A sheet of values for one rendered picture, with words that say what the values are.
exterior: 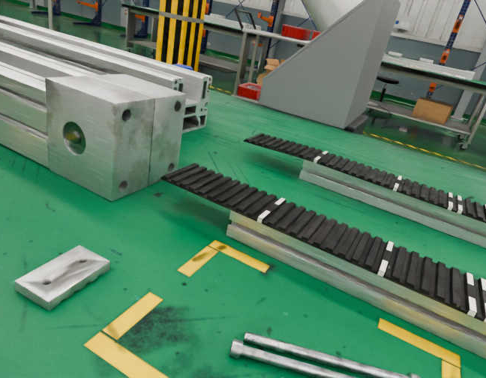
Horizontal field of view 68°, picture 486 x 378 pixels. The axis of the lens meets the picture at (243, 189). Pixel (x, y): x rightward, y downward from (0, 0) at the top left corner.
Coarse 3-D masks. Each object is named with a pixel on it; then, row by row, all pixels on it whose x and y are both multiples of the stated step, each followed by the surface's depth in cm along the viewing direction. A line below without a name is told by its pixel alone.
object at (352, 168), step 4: (352, 160) 48; (348, 164) 47; (352, 164) 47; (356, 164) 48; (360, 164) 47; (344, 168) 46; (348, 168) 45; (352, 168) 46; (356, 168) 46; (360, 168) 46; (344, 172) 44; (348, 172) 44; (352, 172) 44; (356, 172) 44; (356, 176) 44
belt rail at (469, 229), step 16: (304, 160) 47; (304, 176) 48; (320, 176) 47; (336, 176) 46; (352, 176) 45; (352, 192) 45; (368, 192) 45; (384, 192) 44; (384, 208) 44; (400, 208) 43; (416, 208) 43; (432, 208) 41; (432, 224) 42; (448, 224) 41; (464, 224) 40; (480, 224) 40; (480, 240) 40
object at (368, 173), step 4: (364, 168) 47; (368, 168) 47; (376, 168) 47; (360, 172) 45; (364, 172) 45; (368, 172) 46; (372, 172) 45; (376, 172) 46; (360, 176) 44; (364, 176) 44; (368, 176) 45; (372, 176) 44; (376, 176) 45; (364, 180) 44; (368, 180) 43; (372, 180) 43
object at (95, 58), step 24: (0, 24) 66; (24, 24) 72; (24, 48) 63; (48, 48) 60; (72, 48) 57; (96, 48) 64; (96, 72) 56; (120, 72) 54; (144, 72) 52; (168, 72) 58; (192, 72) 58; (192, 96) 58; (192, 120) 60
